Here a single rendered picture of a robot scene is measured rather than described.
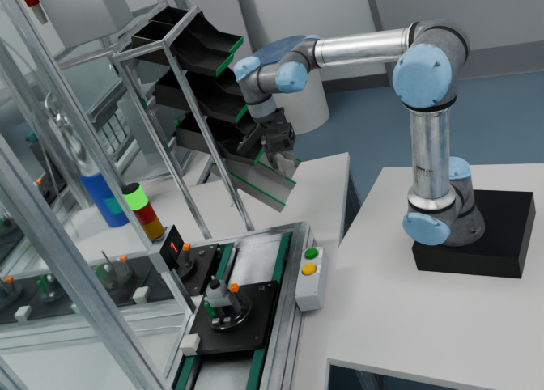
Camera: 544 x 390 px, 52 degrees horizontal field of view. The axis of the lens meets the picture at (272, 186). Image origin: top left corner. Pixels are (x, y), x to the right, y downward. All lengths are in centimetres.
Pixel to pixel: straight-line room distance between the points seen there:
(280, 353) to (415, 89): 73
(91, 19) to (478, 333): 209
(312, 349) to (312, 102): 323
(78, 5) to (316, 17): 268
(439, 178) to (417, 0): 335
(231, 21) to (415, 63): 401
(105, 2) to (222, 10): 252
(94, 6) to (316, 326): 177
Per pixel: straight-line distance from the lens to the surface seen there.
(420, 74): 119
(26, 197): 71
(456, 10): 459
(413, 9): 466
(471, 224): 164
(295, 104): 457
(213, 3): 519
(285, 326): 154
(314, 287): 162
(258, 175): 199
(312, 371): 155
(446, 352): 150
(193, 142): 188
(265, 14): 525
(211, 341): 160
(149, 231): 154
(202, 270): 186
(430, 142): 130
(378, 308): 164
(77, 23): 282
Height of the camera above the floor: 200
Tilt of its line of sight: 29 degrees down
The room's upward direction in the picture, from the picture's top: 23 degrees counter-clockwise
